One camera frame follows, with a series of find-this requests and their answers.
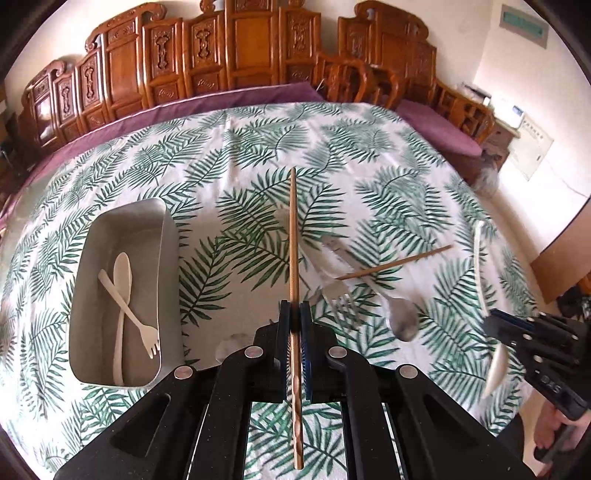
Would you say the small white spoon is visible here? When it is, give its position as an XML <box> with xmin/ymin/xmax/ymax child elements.
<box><xmin>112</xmin><ymin>251</ymin><xmax>132</xmax><ymax>386</ymax></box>

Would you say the wooden side table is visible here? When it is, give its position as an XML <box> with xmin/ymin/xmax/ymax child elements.
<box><xmin>480</xmin><ymin>83</ymin><xmax>522</xmax><ymax>163</ymax></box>

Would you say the grey fluffy duster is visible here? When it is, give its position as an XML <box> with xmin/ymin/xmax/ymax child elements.
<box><xmin>475</xmin><ymin>154</ymin><xmax>502</xmax><ymax>197</ymax></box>

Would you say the white plastic fork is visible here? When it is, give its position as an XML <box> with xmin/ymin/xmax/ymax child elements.
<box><xmin>98</xmin><ymin>270</ymin><xmax>162</xmax><ymax>357</ymax></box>

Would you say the white wall electrical box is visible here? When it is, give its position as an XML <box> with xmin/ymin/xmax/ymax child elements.
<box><xmin>515</xmin><ymin>115</ymin><xmax>555</xmax><ymax>182</ymax></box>

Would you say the carved wooden armchair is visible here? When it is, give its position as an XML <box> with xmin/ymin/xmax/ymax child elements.
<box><xmin>337</xmin><ymin>0</ymin><xmax>497</xmax><ymax>183</ymax></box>

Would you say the person's right hand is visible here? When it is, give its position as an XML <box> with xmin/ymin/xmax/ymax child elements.
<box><xmin>534</xmin><ymin>404</ymin><xmax>591</xmax><ymax>462</ymax></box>

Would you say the tissue box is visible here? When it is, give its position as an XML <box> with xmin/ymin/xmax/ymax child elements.
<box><xmin>462</xmin><ymin>83</ymin><xmax>493</xmax><ymax>105</ymax></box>

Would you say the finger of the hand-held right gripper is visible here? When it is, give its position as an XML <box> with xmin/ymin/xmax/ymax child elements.
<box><xmin>489</xmin><ymin>308</ymin><xmax>555</xmax><ymax>330</ymax></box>
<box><xmin>484</xmin><ymin>318</ymin><xmax>542</xmax><ymax>350</ymax></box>

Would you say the grey metal tray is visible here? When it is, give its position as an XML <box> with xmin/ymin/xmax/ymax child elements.
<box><xmin>68</xmin><ymin>199</ymin><xmax>185</xmax><ymax>388</ymax></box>

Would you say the green wall panel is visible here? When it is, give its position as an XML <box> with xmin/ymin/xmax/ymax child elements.
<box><xmin>501</xmin><ymin>4</ymin><xmax>548</xmax><ymax>49</ymax></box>

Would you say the purple armchair cushion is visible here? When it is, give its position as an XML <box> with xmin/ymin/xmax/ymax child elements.
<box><xmin>397</xmin><ymin>99</ymin><xmax>483</xmax><ymax>158</ymax></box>

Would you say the wooden chopstick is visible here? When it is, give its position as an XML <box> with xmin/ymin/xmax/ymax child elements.
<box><xmin>335</xmin><ymin>244</ymin><xmax>454</xmax><ymax>281</ymax></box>
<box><xmin>287</xmin><ymin>167</ymin><xmax>304</xmax><ymax>470</ymax></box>

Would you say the large white ladle spoon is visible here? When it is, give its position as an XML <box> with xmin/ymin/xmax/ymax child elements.
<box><xmin>473</xmin><ymin>220</ymin><xmax>509</xmax><ymax>398</ymax></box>

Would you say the brown wooden panel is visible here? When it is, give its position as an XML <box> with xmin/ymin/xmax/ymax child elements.
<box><xmin>530</xmin><ymin>222</ymin><xmax>591</xmax><ymax>306</ymax></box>

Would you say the leaf print tablecloth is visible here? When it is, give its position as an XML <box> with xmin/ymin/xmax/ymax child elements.
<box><xmin>0</xmin><ymin>102</ymin><xmax>541</xmax><ymax>480</ymax></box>

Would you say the carved wooden sofa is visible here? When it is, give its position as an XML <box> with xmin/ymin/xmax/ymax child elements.
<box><xmin>16</xmin><ymin>0</ymin><xmax>402</xmax><ymax>160</ymax></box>

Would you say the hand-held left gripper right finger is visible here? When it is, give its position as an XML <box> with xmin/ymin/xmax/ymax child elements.
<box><xmin>300</xmin><ymin>300</ymin><xmax>539</xmax><ymax>480</ymax></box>

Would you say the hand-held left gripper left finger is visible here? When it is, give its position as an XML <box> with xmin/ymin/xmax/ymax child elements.
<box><xmin>53</xmin><ymin>300</ymin><xmax>293</xmax><ymax>480</ymax></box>

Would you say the metal spoon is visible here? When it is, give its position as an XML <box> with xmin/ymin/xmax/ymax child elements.
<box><xmin>365</xmin><ymin>277</ymin><xmax>422</xmax><ymax>343</ymax></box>

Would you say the purple sofa cushion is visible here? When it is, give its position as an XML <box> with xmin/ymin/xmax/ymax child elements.
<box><xmin>0</xmin><ymin>83</ymin><xmax>326</xmax><ymax>222</ymax></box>

